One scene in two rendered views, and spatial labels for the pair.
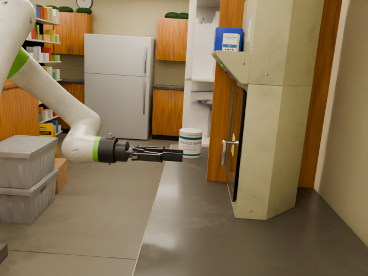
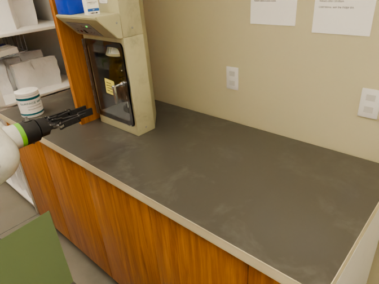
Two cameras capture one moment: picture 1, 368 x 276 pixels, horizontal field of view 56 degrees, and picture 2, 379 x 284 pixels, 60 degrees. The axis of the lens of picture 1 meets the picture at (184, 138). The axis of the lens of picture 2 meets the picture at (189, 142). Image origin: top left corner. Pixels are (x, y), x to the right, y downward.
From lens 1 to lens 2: 71 cm
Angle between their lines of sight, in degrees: 47
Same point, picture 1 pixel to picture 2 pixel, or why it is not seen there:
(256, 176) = (143, 102)
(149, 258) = (133, 181)
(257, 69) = (126, 25)
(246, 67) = (118, 25)
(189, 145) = (33, 104)
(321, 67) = not seen: hidden behind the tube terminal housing
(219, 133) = (79, 83)
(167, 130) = not seen: outside the picture
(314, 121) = not seen: hidden behind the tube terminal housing
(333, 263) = (209, 130)
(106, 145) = (31, 127)
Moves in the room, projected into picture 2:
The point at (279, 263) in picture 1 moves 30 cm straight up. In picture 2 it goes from (191, 143) to (186, 80)
